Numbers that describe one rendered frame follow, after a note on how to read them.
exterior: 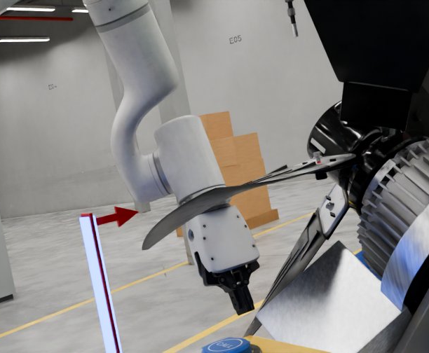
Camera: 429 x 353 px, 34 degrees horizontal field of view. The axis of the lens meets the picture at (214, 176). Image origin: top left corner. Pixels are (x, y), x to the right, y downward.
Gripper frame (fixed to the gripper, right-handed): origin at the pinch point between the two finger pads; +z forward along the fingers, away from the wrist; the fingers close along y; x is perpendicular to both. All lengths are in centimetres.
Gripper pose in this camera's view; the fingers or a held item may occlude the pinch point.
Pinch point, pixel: (242, 300)
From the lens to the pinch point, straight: 114.9
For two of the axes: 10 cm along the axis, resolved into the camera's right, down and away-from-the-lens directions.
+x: -4.7, 3.5, 8.1
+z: 3.5, 9.2, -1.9
